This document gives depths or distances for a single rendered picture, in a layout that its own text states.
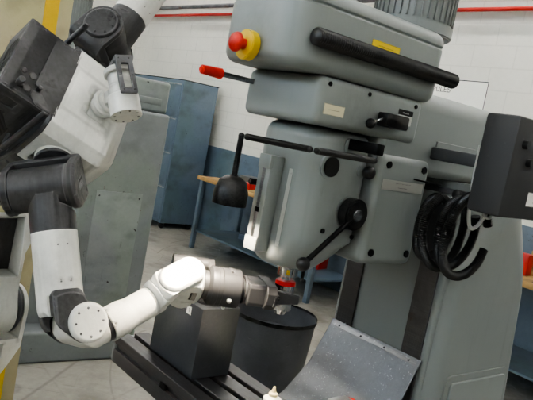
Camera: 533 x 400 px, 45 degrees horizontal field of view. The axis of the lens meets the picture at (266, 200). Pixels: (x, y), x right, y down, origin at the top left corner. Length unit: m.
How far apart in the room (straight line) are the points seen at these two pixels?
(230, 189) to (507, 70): 5.04
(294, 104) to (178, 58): 8.88
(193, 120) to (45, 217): 7.52
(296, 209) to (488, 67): 5.03
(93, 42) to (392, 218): 0.79
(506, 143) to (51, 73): 0.95
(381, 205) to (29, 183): 0.76
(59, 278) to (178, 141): 7.44
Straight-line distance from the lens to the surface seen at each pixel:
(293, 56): 1.27
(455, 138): 1.69
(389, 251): 1.56
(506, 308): 1.94
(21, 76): 1.39
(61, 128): 1.40
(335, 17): 1.31
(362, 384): 1.79
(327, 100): 1.32
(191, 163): 8.86
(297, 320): 3.79
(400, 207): 1.55
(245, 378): 1.79
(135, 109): 1.38
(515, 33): 6.25
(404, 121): 1.45
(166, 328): 1.81
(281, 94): 1.39
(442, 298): 1.70
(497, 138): 1.43
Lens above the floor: 1.61
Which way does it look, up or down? 6 degrees down
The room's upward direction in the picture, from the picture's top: 11 degrees clockwise
